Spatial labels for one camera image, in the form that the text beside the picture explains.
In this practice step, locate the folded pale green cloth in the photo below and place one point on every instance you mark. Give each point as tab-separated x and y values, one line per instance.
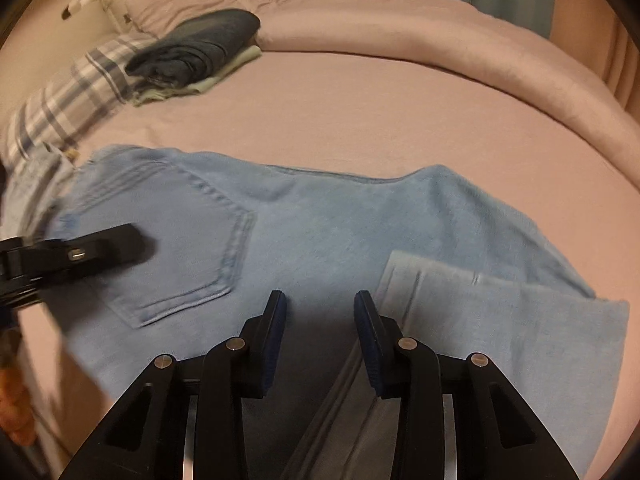
225	67

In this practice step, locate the pink duvet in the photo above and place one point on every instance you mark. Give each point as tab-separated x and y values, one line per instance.
450	45

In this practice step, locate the folded dark blue jeans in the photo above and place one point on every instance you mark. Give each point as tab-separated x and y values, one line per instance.
200	40

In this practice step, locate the large plaid pillow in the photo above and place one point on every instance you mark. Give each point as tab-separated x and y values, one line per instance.
75	90

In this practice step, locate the light blue denim pants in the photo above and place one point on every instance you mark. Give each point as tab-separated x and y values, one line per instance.
325	240

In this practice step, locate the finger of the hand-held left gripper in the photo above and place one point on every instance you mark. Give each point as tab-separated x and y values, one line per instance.
100	252

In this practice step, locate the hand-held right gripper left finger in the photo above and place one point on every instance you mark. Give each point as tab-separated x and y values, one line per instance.
276	345

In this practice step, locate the white pillow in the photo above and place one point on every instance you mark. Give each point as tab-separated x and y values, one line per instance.
120	10

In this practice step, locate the white plush toy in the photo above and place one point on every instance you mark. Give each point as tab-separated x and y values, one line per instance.
80	2

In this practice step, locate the pink curtain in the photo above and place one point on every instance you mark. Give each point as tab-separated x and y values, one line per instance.
600	20

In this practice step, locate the person's left hand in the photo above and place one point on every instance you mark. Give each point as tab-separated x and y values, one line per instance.
12	400

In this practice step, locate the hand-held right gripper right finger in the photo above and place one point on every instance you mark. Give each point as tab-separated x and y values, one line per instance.
367	345

